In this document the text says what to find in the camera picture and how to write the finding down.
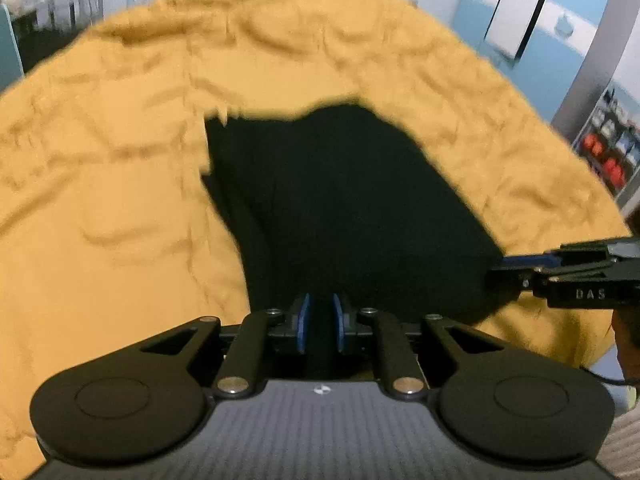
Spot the storage rack with red items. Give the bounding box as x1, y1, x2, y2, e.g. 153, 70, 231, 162
575, 87, 640, 206

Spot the person's right hand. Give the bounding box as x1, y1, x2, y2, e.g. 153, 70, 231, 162
612, 309, 640, 386

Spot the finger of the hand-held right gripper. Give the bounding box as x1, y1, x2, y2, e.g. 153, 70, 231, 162
500, 241, 621, 268
487, 259, 618, 302

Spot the yellow quilt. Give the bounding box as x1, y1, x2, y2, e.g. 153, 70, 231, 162
0, 0, 633, 461

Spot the blue white wardrobe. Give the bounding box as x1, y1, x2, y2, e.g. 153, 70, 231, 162
450, 0, 640, 131

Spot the black sweater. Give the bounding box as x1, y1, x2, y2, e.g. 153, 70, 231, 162
200, 102, 521, 381

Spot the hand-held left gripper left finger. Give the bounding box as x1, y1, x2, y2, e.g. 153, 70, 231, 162
140, 292, 312, 400

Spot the black framed mirror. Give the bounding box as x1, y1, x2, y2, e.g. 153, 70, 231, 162
484, 0, 560, 61

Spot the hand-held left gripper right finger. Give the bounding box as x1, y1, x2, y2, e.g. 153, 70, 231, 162
332, 292, 506, 401

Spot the light blue chair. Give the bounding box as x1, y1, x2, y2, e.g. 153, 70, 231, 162
0, 2, 26, 92

